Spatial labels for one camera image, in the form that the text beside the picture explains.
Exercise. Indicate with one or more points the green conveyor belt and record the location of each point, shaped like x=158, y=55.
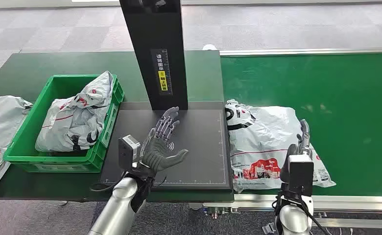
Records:
x=340, y=97

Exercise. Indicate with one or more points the black yellow label strip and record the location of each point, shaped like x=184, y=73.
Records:
x=161, y=71

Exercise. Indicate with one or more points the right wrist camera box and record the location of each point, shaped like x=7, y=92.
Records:
x=300, y=175

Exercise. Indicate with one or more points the grey package red city print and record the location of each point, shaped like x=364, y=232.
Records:
x=269, y=136

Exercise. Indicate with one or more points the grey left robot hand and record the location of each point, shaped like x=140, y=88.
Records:
x=158, y=152

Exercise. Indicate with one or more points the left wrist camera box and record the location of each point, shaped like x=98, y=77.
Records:
x=127, y=152

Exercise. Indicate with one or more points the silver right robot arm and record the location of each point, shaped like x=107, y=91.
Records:
x=291, y=220

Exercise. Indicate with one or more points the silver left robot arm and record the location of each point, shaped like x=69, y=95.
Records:
x=119, y=207

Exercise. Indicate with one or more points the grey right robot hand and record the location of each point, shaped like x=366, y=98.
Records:
x=304, y=136

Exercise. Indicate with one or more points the crumpled grey courier package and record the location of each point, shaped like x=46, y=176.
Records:
x=74, y=123

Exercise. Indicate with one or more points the black inbound scanner machine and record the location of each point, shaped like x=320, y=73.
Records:
x=197, y=146

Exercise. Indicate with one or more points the small white round cap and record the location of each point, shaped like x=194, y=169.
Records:
x=209, y=47

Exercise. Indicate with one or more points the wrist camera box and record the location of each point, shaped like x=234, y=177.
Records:
x=300, y=175
x=127, y=152

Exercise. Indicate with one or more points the green plastic crate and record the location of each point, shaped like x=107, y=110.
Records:
x=48, y=160

